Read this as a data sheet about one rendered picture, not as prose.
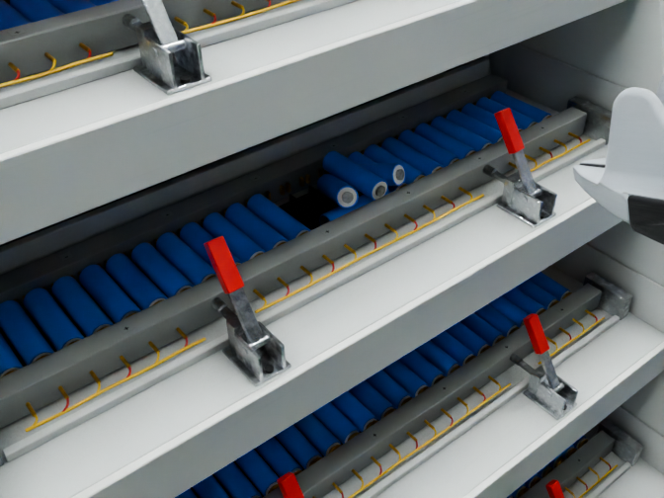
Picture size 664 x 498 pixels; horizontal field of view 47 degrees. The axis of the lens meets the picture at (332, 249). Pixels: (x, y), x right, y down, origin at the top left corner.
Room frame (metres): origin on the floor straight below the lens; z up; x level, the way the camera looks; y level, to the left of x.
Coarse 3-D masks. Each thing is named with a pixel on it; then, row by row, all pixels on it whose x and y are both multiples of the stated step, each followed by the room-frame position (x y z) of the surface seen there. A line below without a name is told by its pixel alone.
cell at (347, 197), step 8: (328, 176) 0.61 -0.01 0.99; (320, 184) 0.61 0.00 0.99; (328, 184) 0.59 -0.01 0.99; (336, 184) 0.57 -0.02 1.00; (344, 184) 0.56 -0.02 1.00; (320, 192) 0.61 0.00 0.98; (328, 192) 0.58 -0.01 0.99; (336, 192) 0.56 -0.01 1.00; (344, 192) 0.56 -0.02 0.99; (352, 192) 0.56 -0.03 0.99; (336, 200) 0.56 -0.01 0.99; (344, 200) 0.55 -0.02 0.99; (352, 200) 0.56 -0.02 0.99
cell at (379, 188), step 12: (336, 156) 0.61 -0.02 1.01; (324, 168) 0.62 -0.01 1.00; (336, 168) 0.60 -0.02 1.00; (348, 168) 0.59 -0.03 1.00; (360, 168) 0.59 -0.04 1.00; (348, 180) 0.59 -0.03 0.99; (360, 180) 0.58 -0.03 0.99; (372, 180) 0.57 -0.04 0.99; (384, 180) 0.57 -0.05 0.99; (372, 192) 0.57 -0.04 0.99; (384, 192) 0.57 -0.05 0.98
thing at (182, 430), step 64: (512, 64) 0.78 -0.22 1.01; (320, 128) 0.66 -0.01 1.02; (192, 192) 0.59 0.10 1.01; (576, 192) 0.60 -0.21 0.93; (0, 256) 0.51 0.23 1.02; (448, 256) 0.53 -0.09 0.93; (512, 256) 0.54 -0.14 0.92; (320, 320) 0.47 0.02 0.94; (384, 320) 0.47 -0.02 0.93; (448, 320) 0.51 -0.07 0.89; (192, 384) 0.42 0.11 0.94; (320, 384) 0.44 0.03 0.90; (0, 448) 0.39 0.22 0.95; (64, 448) 0.38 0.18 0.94; (128, 448) 0.38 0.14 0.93; (192, 448) 0.39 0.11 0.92
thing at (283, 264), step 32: (544, 128) 0.66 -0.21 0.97; (576, 128) 0.68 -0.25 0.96; (480, 160) 0.62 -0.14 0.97; (512, 160) 0.63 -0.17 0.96; (416, 192) 0.58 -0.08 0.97; (448, 192) 0.59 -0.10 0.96; (352, 224) 0.54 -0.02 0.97; (384, 224) 0.56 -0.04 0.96; (416, 224) 0.56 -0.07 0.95; (256, 256) 0.51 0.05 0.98; (288, 256) 0.51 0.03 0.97; (320, 256) 0.52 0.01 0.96; (192, 288) 0.48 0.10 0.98; (256, 288) 0.49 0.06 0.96; (288, 288) 0.49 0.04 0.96; (128, 320) 0.45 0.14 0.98; (160, 320) 0.45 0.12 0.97; (192, 320) 0.47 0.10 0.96; (64, 352) 0.43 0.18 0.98; (96, 352) 0.43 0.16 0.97; (128, 352) 0.44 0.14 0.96; (0, 384) 0.41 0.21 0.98; (32, 384) 0.41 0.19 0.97; (64, 384) 0.42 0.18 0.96; (0, 416) 0.40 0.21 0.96
